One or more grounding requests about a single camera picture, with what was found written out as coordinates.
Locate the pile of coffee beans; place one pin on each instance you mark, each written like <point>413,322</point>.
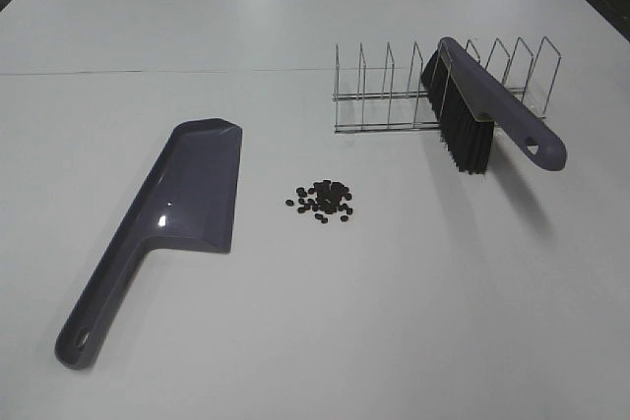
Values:
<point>324,200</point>

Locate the purple plastic dustpan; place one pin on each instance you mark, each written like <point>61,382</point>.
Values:
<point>186,202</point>

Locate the purple hand brush black bristles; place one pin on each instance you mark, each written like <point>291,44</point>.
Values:
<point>468,103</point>

